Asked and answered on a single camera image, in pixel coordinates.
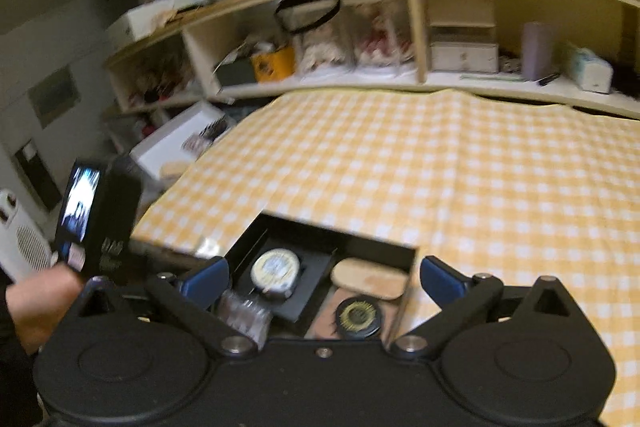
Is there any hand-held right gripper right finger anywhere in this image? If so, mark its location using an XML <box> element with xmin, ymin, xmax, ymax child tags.
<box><xmin>390</xmin><ymin>256</ymin><xmax>584</xmax><ymax>361</ymax></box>

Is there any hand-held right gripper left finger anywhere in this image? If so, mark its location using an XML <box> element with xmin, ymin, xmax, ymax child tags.
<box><xmin>75</xmin><ymin>256</ymin><xmax>261</xmax><ymax>359</ymax></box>

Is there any round white tin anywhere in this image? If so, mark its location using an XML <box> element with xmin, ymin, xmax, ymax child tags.
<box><xmin>250</xmin><ymin>248</ymin><xmax>302</xmax><ymax>300</ymax></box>

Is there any large black box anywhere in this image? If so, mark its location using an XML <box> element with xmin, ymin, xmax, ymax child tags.
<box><xmin>220</xmin><ymin>211</ymin><xmax>418</xmax><ymax>340</ymax></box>

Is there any small black box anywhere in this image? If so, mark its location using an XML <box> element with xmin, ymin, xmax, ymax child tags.
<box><xmin>232</xmin><ymin>237</ymin><xmax>337</xmax><ymax>323</ymax></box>

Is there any person's left hand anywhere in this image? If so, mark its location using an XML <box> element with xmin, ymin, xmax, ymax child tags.
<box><xmin>5</xmin><ymin>264</ymin><xmax>88</xmax><ymax>355</ymax></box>

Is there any oval wooden box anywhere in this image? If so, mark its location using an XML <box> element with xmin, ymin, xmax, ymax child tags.
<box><xmin>331</xmin><ymin>257</ymin><xmax>408</xmax><ymax>302</ymax></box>

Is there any white open cardboard box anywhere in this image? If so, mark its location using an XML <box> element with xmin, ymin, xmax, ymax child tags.
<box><xmin>129</xmin><ymin>101</ymin><xmax>236</xmax><ymax>180</ymax></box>

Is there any white fan heater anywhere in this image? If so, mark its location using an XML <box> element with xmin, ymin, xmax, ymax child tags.
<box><xmin>0</xmin><ymin>190</ymin><xmax>58</xmax><ymax>280</ymax></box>

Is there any yellow white checked tablecloth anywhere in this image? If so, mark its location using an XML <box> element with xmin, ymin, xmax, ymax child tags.
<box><xmin>130</xmin><ymin>87</ymin><xmax>640</xmax><ymax>425</ymax></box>

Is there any yellow printed box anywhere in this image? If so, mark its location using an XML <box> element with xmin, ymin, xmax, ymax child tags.
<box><xmin>250</xmin><ymin>47</ymin><xmax>297</xmax><ymax>83</ymax></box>

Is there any white mini drawer box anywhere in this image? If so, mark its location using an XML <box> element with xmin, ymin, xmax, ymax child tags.
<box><xmin>429</xmin><ymin>24</ymin><xmax>501</xmax><ymax>73</ymax></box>

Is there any cream wooden shelf unit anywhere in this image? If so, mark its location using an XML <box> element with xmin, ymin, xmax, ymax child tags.
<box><xmin>102</xmin><ymin>0</ymin><xmax>640</xmax><ymax>120</ymax></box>

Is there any purple bottle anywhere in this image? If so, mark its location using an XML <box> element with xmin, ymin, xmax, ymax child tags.
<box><xmin>522</xmin><ymin>22</ymin><xmax>553</xmax><ymax>80</ymax></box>

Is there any clear doll container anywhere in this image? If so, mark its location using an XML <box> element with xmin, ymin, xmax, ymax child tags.
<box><xmin>292</xmin><ymin>4</ymin><xmax>353</xmax><ymax>70</ymax></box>
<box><xmin>350</xmin><ymin>0</ymin><xmax>418</xmax><ymax>65</ymax></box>

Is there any white teal tissue box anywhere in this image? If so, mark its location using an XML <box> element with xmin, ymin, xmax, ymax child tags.
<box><xmin>567</xmin><ymin>44</ymin><xmax>615</xmax><ymax>93</ymax></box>

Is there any framed wall picture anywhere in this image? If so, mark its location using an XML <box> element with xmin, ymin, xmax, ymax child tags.
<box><xmin>27</xmin><ymin>67</ymin><xmax>81</xmax><ymax>128</ymax></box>

